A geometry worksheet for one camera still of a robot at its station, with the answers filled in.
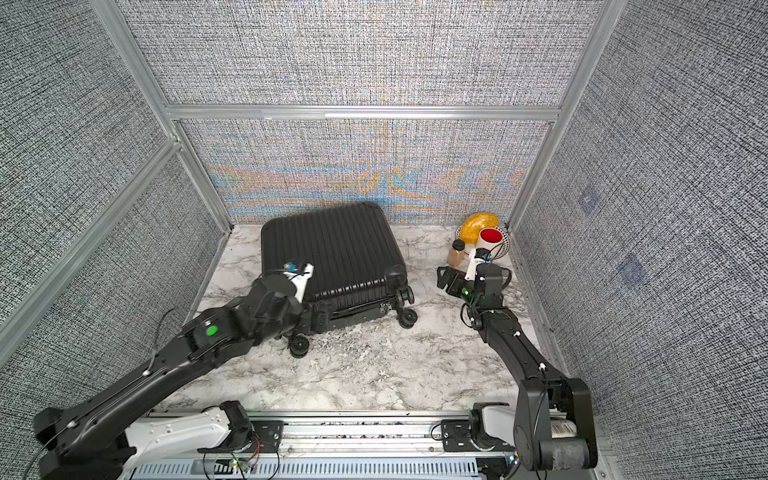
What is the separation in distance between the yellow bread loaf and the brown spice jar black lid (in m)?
0.07

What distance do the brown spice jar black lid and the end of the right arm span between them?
25 centimetres

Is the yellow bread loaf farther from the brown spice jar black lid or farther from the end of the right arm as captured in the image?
the end of the right arm

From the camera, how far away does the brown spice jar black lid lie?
3.39 feet

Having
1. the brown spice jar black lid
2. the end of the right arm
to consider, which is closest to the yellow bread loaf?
the brown spice jar black lid

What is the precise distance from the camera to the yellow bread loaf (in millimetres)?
1114

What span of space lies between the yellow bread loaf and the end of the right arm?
1.18ft

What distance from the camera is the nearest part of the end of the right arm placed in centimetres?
66
